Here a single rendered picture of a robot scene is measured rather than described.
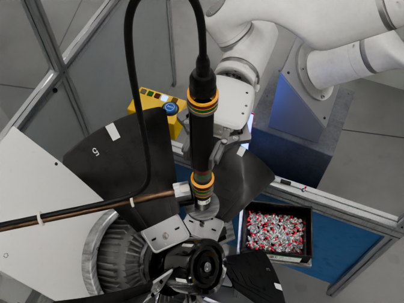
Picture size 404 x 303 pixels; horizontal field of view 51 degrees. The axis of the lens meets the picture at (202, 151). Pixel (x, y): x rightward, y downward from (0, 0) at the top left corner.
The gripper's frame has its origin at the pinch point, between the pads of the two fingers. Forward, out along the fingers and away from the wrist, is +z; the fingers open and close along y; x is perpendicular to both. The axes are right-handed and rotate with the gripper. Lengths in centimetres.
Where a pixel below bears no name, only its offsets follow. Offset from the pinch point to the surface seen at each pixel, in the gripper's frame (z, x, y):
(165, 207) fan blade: 3.5, -20.6, 6.7
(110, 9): -78, -52, 70
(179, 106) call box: -38, -43, 23
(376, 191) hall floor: -99, -150, -64
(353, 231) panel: -36, -80, -43
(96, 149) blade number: 1.2, -10.3, 21.7
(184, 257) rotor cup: 10.5, -24.8, -0.4
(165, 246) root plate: 8.9, -27.6, 4.9
